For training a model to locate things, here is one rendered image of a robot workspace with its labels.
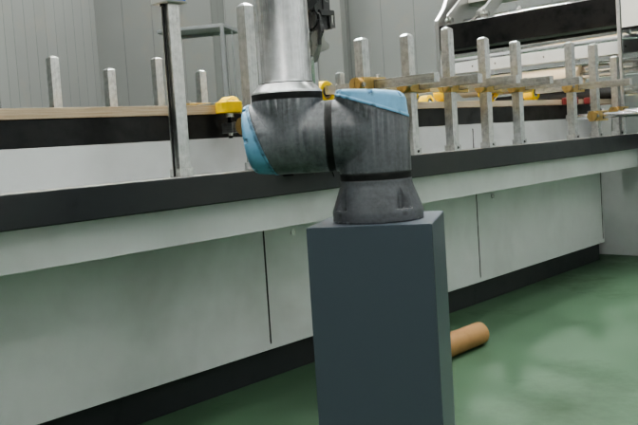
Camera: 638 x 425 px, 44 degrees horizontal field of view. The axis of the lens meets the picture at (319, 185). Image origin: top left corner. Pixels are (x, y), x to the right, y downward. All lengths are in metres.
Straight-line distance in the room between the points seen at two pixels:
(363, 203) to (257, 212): 0.74
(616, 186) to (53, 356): 3.48
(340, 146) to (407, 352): 0.43
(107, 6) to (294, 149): 9.00
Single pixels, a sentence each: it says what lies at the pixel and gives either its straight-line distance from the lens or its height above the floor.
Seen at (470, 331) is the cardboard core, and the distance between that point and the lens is 2.85.
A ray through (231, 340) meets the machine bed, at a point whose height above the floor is 0.17.
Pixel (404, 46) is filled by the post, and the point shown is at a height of 1.08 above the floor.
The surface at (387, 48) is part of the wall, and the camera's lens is 9.74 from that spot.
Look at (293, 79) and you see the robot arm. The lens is 1.61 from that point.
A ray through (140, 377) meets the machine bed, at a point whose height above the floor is 0.14.
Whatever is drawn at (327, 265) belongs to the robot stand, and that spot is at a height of 0.53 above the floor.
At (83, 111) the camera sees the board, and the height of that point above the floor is 0.89.
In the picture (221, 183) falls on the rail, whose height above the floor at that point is 0.67.
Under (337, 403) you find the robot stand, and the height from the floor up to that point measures 0.25.
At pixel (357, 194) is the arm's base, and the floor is 0.66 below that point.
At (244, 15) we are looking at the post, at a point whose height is 1.14.
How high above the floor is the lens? 0.77
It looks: 3 degrees down
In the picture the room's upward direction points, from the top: 4 degrees counter-clockwise
